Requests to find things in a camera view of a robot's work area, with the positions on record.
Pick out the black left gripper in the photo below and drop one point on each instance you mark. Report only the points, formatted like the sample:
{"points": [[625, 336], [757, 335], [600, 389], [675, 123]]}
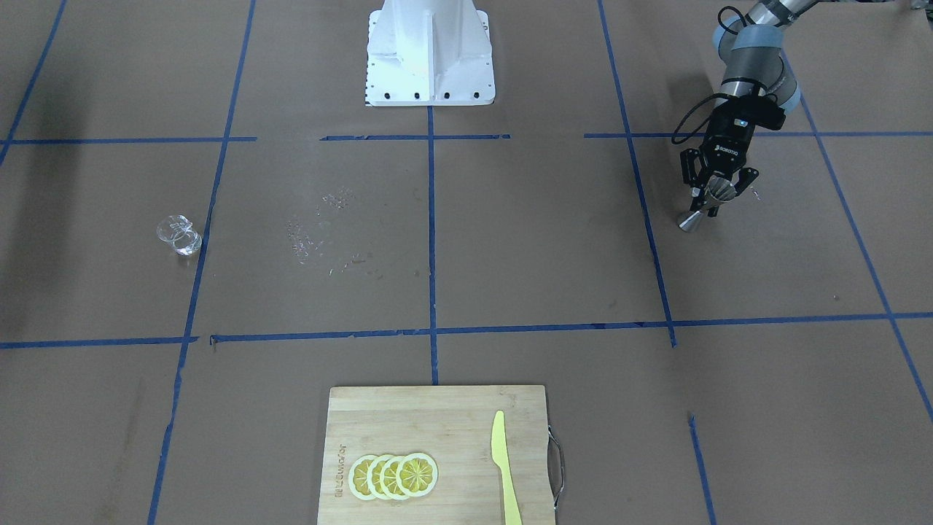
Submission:
{"points": [[722, 154]]}

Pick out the steel jigger measuring cup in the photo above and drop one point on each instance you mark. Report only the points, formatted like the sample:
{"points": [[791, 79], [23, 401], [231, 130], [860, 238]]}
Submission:
{"points": [[717, 191]]}

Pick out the clear glass beaker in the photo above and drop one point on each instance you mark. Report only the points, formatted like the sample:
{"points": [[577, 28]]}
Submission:
{"points": [[178, 232]]}

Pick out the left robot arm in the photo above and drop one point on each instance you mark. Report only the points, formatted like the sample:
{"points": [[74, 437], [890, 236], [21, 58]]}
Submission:
{"points": [[758, 90]]}

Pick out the blue tape line crosswise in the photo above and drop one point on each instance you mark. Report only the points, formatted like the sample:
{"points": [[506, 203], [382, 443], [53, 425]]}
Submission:
{"points": [[410, 332]]}

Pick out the blue tape line lengthwise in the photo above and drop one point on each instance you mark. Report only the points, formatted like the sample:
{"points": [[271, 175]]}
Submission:
{"points": [[431, 240]]}

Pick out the yellow plastic knife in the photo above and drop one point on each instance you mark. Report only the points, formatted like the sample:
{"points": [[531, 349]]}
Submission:
{"points": [[500, 457]]}

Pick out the bamboo cutting board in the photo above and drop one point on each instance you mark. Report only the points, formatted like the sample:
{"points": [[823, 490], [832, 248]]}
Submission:
{"points": [[453, 424]]}

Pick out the lemon slice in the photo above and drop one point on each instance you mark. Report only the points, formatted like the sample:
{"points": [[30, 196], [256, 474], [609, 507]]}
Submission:
{"points": [[388, 478], [417, 474], [359, 483], [374, 477]]}

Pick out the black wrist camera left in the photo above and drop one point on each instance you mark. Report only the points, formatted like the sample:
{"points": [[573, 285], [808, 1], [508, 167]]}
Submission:
{"points": [[750, 110]]}

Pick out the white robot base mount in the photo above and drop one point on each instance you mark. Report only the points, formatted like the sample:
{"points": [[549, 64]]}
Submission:
{"points": [[429, 53]]}

